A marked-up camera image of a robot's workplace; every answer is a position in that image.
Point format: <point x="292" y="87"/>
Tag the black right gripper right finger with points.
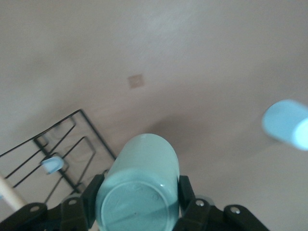
<point x="204" y="216"/>

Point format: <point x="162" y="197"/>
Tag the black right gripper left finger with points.
<point x="72" y="216"/>

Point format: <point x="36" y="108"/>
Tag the mint green plastic cup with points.
<point x="142" y="183"/>

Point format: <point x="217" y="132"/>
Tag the light blue plastic cup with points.
<point x="284" y="122"/>

